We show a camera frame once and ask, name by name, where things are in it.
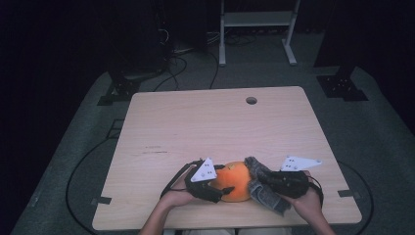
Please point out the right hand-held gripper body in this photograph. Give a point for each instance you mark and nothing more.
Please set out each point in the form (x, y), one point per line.
(290, 184)

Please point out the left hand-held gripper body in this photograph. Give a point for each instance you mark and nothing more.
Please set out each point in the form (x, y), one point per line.
(202, 189)

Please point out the orange plush toy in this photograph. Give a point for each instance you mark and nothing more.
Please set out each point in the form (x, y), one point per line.
(235, 182)

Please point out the grey fluffy cloth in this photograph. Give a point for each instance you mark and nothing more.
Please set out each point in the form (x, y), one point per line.
(264, 196)

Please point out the person's left hand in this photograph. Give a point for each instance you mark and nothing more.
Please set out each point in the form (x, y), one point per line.
(177, 196)

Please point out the person's right hand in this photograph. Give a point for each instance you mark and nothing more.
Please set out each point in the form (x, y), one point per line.
(305, 205)

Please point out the grey tape strip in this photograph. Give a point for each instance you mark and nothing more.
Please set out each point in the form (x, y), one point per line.
(101, 200)
(349, 194)

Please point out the black stand with square base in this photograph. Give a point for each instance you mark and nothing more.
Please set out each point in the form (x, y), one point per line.
(342, 86)

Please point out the white metal desk frame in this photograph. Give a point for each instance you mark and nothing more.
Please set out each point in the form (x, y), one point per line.
(257, 19)

